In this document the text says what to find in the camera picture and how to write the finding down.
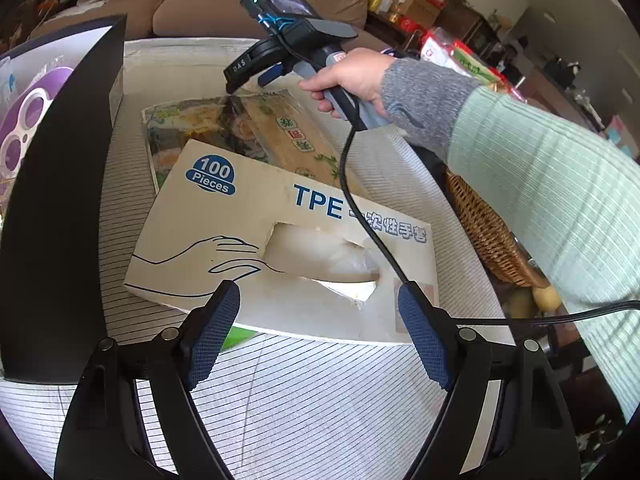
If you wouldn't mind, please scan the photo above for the person's right forearm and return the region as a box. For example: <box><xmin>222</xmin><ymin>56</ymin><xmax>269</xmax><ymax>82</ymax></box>
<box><xmin>382</xmin><ymin>57</ymin><xmax>640</xmax><ymax>423</ymax></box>

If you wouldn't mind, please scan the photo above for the white and red snack bag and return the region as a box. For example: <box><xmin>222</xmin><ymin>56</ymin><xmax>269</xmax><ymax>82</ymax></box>
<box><xmin>420</xmin><ymin>30</ymin><xmax>453</xmax><ymax>68</ymax></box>

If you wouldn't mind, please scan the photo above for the brown sofa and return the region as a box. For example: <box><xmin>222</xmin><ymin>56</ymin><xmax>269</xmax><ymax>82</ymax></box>
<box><xmin>20</xmin><ymin>0</ymin><xmax>386</xmax><ymax>41</ymax></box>

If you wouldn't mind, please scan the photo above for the yellow pear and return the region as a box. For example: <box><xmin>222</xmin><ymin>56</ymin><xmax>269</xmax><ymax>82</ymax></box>
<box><xmin>532</xmin><ymin>285</ymin><xmax>563</xmax><ymax>311</ymax></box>

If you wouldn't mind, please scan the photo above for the white cardboard glove box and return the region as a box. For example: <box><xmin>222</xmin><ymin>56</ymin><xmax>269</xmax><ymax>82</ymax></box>
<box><xmin>122</xmin><ymin>140</ymin><xmax>440</xmax><ymax>345</ymax></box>

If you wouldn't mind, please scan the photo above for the white striped tablecloth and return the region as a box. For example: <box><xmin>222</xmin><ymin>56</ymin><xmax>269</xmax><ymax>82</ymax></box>
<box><xmin>0</xmin><ymin>35</ymin><xmax>506</xmax><ymax>480</ymax></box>

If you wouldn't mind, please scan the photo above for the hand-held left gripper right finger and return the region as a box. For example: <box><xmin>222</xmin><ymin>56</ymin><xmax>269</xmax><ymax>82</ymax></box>
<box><xmin>396</xmin><ymin>280</ymin><xmax>585</xmax><ymax>480</ymax></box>

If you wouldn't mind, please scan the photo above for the dark wooden cabinet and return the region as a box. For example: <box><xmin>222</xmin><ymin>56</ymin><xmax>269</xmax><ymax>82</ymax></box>
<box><xmin>435</xmin><ymin>0</ymin><xmax>506</xmax><ymax>61</ymax></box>

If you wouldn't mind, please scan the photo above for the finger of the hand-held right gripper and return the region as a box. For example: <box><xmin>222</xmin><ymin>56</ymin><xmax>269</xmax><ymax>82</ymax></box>
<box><xmin>223</xmin><ymin>52</ymin><xmax>275</xmax><ymax>95</ymax></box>
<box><xmin>257</xmin><ymin>56</ymin><xmax>303</xmax><ymax>89</ymax></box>

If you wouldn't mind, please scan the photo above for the clear plastic cup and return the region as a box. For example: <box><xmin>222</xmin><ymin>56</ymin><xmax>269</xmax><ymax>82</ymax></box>
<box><xmin>0</xmin><ymin>55</ymin><xmax>18</xmax><ymax>97</ymax></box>

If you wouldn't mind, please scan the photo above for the illustrated snack packet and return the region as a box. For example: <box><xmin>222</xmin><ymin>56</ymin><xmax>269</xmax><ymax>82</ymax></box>
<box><xmin>235</xmin><ymin>91</ymin><xmax>363</xmax><ymax>203</ymax></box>

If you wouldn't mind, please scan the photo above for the person's right hand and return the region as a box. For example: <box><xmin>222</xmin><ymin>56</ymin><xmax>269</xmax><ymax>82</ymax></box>
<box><xmin>298</xmin><ymin>48</ymin><xmax>399</xmax><ymax>120</ymax></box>

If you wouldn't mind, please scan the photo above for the black storage box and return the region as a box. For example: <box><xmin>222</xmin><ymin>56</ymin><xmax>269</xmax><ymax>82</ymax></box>
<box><xmin>0</xmin><ymin>15</ymin><xmax>127</xmax><ymax>386</ymax></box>

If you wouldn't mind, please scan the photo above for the black cable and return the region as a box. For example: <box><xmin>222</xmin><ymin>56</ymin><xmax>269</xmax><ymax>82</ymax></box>
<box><xmin>339</xmin><ymin>125</ymin><xmax>640</xmax><ymax>323</ymax></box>

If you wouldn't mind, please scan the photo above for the wicker basket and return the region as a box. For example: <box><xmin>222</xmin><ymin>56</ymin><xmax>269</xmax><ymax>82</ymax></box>
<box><xmin>445</xmin><ymin>170</ymin><xmax>551</xmax><ymax>288</ymax></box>

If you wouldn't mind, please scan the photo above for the green snack bag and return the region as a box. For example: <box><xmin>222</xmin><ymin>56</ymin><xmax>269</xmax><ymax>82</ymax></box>
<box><xmin>450</xmin><ymin>42</ymin><xmax>501</xmax><ymax>86</ymax></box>

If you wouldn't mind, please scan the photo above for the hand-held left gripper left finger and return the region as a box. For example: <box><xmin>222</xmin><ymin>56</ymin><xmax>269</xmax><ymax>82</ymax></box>
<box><xmin>53</xmin><ymin>279</ymin><xmax>242</xmax><ymax>480</ymax></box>

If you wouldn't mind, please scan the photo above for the purple container with round holes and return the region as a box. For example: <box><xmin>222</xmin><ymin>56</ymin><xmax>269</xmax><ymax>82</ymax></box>
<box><xmin>0</xmin><ymin>66</ymin><xmax>83</xmax><ymax>181</ymax></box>

